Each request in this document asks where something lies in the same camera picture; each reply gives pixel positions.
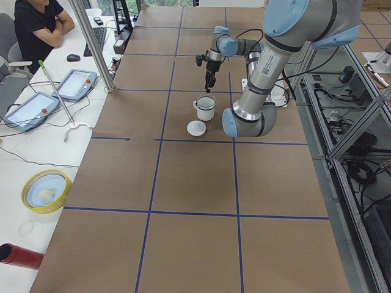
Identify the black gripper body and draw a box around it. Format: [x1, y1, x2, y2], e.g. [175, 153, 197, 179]
[206, 59, 221, 76]

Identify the white enamel mug lid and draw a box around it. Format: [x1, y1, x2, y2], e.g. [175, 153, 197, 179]
[186, 120, 206, 137]

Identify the clear glass funnel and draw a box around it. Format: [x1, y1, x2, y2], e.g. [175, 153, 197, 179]
[195, 95, 216, 110]

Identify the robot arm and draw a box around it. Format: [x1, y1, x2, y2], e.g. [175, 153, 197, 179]
[195, 1, 362, 137]
[206, 26, 264, 78]

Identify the white enamel mug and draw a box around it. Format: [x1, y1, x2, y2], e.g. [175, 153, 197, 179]
[193, 100, 215, 121]

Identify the black box with label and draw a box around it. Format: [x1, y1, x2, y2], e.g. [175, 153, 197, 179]
[113, 29, 132, 55]

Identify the black keyboard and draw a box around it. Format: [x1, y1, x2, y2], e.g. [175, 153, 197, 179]
[82, 26, 108, 57]

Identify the far teach pendant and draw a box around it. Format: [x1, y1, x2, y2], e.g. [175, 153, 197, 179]
[56, 69, 97, 102]

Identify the teach pendant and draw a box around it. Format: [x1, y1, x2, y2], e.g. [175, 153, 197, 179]
[56, 69, 97, 102]
[4, 92, 60, 132]

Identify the brown paper table cover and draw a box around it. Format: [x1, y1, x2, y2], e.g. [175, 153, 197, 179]
[31, 7, 349, 292]

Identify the black computer mouse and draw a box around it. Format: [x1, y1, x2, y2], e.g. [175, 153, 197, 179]
[67, 54, 81, 62]

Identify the metal rod green tip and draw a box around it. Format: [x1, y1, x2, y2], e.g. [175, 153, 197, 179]
[38, 59, 76, 127]

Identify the seated person in black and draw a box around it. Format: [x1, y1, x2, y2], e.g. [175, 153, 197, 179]
[14, 0, 75, 74]

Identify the near teach pendant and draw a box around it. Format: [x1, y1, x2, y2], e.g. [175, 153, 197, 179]
[4, 92, 60, 132]

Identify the yellow tape roll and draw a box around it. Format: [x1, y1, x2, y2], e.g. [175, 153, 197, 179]
[21, 169, 72, 214]

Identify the red cylinder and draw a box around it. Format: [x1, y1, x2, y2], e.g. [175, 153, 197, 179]
[1, 244, 44, 270]

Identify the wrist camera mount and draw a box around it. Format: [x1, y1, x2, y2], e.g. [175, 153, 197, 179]
[195, 50, 210, 67]

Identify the black camera cable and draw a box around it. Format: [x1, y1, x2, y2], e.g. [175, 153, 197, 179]
[227, 28, 264, 62]

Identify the aluminium frame post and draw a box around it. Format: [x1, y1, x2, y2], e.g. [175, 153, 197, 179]
[69, 0, 115, 93]

